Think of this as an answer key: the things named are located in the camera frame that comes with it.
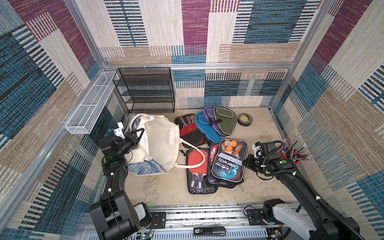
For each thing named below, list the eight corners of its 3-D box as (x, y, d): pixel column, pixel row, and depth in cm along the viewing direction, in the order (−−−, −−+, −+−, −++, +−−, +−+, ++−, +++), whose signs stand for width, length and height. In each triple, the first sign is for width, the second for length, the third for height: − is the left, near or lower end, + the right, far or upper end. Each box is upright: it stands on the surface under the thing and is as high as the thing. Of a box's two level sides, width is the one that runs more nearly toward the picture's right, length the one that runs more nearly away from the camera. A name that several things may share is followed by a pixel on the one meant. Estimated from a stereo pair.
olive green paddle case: (215, 137, 105) (216, 131, 100) (213, 110, 121) (213, 105, 116) (238, 136, 104) (240, 131, 100) (232, 110, 121) (234, 105, 116)
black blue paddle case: (211, 148, 99) (212, 143, 95) (190, 120, 114) (190, 115, 110) (222, 142, 102) (224, 137, 97) (200, 115, 117) (201, 110, 113)
